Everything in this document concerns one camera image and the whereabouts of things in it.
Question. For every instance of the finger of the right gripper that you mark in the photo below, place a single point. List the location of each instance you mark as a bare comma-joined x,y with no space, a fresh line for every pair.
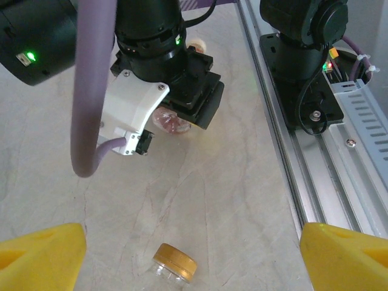
209,103

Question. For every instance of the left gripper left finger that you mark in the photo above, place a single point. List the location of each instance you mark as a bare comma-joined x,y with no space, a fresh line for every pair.
39,260

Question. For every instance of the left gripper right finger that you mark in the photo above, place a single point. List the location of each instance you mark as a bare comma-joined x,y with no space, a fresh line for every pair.
342,263

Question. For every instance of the brown coffee drink bottle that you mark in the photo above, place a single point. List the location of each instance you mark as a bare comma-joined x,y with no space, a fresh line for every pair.
169,121

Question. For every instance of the clear bottle with gold cap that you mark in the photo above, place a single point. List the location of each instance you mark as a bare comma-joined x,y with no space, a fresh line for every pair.
175,257

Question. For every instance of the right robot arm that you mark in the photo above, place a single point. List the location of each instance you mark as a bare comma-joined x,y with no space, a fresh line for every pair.
303,24

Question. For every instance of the orange power connector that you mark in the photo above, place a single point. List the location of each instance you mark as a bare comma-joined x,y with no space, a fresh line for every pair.
334,53

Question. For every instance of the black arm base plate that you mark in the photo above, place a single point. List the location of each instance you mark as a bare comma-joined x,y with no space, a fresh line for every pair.
279,91

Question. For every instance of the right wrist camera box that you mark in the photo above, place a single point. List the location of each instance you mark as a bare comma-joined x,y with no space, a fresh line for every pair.
130,100

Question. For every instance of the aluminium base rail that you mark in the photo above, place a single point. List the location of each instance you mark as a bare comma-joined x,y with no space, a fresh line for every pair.
327,182

